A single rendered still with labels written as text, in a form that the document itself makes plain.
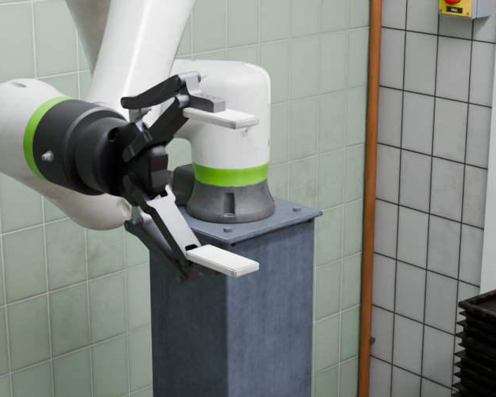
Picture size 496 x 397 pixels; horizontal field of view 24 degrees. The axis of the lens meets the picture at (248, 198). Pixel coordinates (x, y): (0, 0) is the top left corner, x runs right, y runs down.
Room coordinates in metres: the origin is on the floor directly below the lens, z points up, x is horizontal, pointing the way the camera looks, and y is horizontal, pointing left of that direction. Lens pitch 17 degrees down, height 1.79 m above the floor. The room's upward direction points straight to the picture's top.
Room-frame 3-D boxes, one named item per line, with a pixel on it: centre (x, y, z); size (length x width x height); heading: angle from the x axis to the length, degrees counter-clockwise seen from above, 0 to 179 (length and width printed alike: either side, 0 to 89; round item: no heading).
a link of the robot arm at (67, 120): (1.15, 0.16, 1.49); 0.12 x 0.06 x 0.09; 133
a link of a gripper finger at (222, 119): (0.99, 0.02, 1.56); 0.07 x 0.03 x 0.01; 43
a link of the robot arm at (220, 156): (1.84, 0.04, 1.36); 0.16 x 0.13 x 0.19; 75
